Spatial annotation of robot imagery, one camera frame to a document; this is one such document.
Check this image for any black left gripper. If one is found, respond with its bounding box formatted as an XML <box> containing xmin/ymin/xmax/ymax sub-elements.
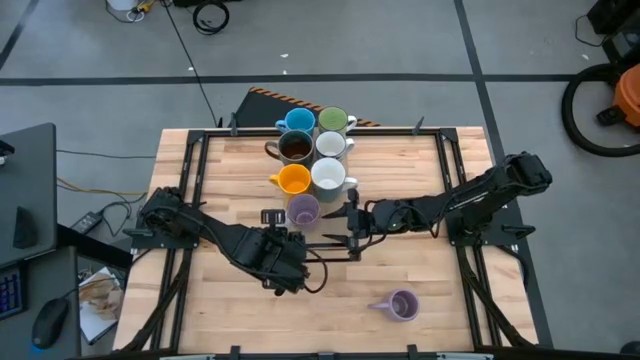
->
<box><xmin>234</xmin><ymin>208</ymin><xmax>311</xmax><ymax>297</ymax></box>

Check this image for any thin black cable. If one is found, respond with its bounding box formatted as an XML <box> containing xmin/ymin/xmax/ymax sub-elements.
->
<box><xmin>573</xmin><ymin>13</ymin><xmax>609</xmax><ymax>49</ymax></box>
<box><xmin>56</xmin><ymin>148</ymin><xmax>158</xmax><ymax>160</ymax></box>

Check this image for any black metal bar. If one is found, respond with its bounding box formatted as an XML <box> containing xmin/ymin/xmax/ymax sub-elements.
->
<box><xmin>56</xmin><ymin>223</ymin><xmax>135</xmax><ymax>274</ymax></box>

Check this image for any blue mug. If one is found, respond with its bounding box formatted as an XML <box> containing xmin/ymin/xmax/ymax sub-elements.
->
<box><xmin>275</xmin><ymin>107</ymin><xmax>317</xmax><ymax>137</ymax></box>

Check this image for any long black floor cable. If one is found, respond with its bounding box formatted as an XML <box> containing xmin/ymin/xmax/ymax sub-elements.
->
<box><xmin>161</xmin><ymin>0</ymin><xmax>222</xmax><ymax>127</ymax></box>

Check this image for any black metal table frame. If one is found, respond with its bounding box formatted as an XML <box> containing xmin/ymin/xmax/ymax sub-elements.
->
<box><xmin>119</xmin><ymin>115</ymin><xmax>541</xmax><ymax>360</ymax></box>

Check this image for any teal mug white inside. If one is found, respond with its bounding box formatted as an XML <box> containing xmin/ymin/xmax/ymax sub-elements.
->
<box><xmin>310</xmin><ymin>157</ymin><xmax>359</xmax><ymax>204</ymax></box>

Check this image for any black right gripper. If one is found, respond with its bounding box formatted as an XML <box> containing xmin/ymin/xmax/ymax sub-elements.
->
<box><xmin>321</xmin><ymin>187</ymin><xmax>381</xmax><ymax>252</ymax></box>

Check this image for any black keyboard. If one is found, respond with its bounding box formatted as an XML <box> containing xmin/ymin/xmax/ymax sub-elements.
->
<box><xmin>0</xmin><ymin>267</ymin><xmax>26</xmax><ymax>321</ymax></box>

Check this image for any orange mug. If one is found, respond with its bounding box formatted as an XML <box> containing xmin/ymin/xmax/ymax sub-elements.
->
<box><xmin>268</xmin><ymin>163</ymin><xmax>313</xmax><ymax>196</ymax></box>

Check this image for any lavender mug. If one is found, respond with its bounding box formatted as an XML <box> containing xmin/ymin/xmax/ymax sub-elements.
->
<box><xmin>367</xmin><ymin>288</ymin><xmax>420</xmax><ymax>323</ymax></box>

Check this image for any black power adapter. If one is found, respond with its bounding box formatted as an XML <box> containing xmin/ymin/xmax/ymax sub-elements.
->
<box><xmin>69</xmin><ymin>210</ymin><xmax>105</xmax><ymax>235</ymax></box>

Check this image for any black ramp orange striped edge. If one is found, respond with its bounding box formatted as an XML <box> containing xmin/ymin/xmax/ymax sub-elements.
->
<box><xmin>232</xmin><ymin>86</ymin><xmax>382</xmax><ymax>129</ymax></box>

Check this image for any orange vacuum cleaner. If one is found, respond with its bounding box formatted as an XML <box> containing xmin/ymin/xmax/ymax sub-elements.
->
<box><xmin>612</xmin><ymin>63</ymin><xmax>640</xmax><ymax>129</ymax></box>

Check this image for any dark green mug brown inside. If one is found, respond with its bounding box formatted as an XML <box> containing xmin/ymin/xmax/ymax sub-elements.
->
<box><xmin>264</xmin><ymin>129</ymin><xmax>316</xmax><ymax>167</ymax></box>

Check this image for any black equipment case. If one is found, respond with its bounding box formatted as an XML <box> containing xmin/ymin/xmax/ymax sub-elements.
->
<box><xmin>585</xmin><ymin>0</ymin><xmax>640</xmax><ymax>64</ymax></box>

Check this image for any black computer mouse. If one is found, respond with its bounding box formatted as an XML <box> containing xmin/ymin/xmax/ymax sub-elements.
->
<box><xmin>31</xmin><ymin>295</ymin><xmax>70</xmax><ymax>350</ymax></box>

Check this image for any yellow cable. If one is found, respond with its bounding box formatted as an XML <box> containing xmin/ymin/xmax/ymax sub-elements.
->
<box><xmin>56</xmin><ymin>177</ymin><xmax>149</xmax><ymax>197</ymax></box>

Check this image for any paper booklet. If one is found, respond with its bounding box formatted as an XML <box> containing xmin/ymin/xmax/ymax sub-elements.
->
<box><xmin>78</xmin><ymin>266</ymin><xmax>126</xmax><ymax>346</ymax></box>

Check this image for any purple and white striped mug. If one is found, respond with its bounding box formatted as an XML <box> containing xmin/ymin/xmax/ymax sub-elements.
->
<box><xmin>285</xmin><ymin>193</ymin><xmax>323</xmax><ymax>231</ymax></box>

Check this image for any coiled black cable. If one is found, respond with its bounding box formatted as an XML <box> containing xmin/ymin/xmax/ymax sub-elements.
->
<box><xmin>192</xmin><ymin>1</ymin><xmax>231</xmax><ymax>36</ymax></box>

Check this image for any black wedge shaped object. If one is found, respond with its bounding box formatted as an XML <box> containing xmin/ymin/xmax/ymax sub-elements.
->
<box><xmin>12</xmin><ymin>205</ymin><xmax>40</xmax><ymax>250</ymax></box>

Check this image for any black vacuum hose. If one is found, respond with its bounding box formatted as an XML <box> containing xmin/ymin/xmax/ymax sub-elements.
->
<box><xmin>560</xmin><ymin>63</ymin><xmax>640</xmax><ymax>159</ymax></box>

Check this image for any dark gray desk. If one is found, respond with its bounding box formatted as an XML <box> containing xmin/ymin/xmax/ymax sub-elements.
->
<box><xmin>0</xmin><ymin>122</ymin><xmax>59</xmax><ymax>269</ymax></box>
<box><xmin>0</xmin><ymin>245</ymin><xmax>82</xmax><ymax>360</ymax></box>

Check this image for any gray mug white inside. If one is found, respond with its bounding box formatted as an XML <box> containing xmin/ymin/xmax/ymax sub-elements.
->
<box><xmin>314</xmin><ymin>130</ymin><xmax>356</xmax><ymax>161</ymax></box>

